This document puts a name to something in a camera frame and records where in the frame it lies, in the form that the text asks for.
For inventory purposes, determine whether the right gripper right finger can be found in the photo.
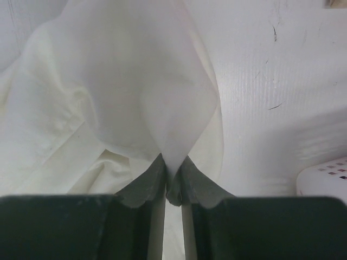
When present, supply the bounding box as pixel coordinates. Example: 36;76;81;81
174;158;346;259

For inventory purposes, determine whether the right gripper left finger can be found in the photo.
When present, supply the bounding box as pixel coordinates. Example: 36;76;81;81
1;156;166;259

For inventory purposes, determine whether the cream white t shirt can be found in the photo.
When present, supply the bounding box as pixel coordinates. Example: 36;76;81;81
0;0;226;260

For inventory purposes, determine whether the white plastic basket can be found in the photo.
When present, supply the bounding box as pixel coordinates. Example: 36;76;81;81
296;157;347;203

